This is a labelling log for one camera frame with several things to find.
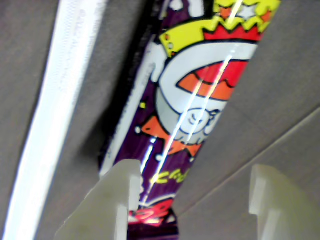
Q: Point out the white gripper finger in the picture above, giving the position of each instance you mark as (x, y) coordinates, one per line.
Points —
(102, 212)
(287, 207)

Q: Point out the purple cartoon snack stick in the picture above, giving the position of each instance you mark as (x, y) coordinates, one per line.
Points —
(200, 75)

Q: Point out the long white wrapped stick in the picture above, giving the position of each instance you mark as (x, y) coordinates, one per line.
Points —
(62, 75)

